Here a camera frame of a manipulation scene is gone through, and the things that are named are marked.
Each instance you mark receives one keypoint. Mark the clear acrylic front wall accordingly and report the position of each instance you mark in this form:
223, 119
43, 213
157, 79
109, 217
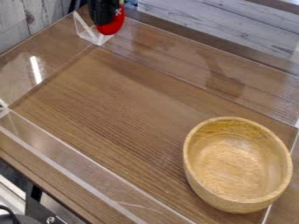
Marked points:
91, 190

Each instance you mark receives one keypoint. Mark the red plush strawberry toy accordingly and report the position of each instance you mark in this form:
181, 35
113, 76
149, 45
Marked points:
114, 26

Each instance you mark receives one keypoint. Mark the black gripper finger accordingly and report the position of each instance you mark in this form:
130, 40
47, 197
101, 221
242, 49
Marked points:
105, 11

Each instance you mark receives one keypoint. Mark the oval wooden bowl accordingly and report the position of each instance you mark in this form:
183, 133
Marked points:
237, 163

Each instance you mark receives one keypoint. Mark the black table leg frame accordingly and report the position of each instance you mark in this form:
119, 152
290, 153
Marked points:
37, 210

